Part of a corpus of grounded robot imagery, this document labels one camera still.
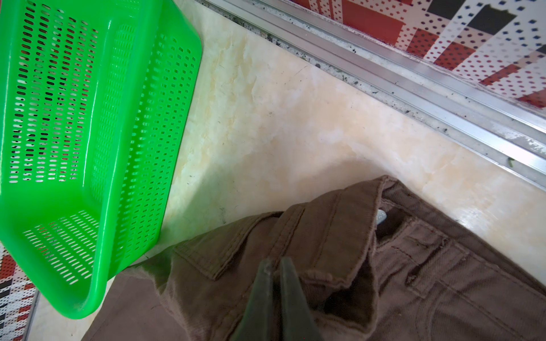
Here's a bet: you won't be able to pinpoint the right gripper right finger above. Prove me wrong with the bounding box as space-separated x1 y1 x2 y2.
280 257 324 341

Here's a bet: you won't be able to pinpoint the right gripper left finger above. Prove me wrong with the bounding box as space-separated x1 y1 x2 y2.
231 259 274 341

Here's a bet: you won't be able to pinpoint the brown trousers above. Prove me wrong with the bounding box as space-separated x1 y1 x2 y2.
84 176 545 340

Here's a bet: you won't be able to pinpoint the green plastic basket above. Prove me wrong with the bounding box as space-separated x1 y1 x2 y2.
1 1 202 319

